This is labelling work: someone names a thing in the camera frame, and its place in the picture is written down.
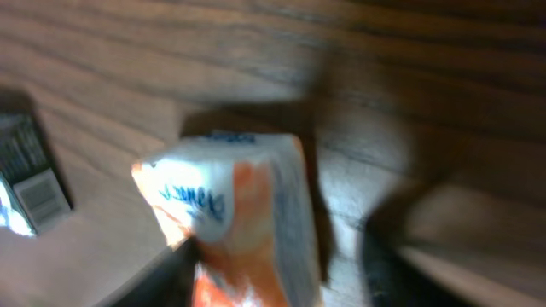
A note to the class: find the orange Kleenex tissue pack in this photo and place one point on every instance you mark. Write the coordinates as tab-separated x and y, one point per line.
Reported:
243	198

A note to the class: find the dark green Zam-Buk tin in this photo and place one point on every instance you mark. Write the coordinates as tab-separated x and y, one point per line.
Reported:
33	195

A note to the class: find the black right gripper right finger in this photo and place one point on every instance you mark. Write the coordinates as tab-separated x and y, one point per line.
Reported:
393	282

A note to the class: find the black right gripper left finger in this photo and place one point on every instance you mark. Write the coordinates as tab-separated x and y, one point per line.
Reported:
169	282

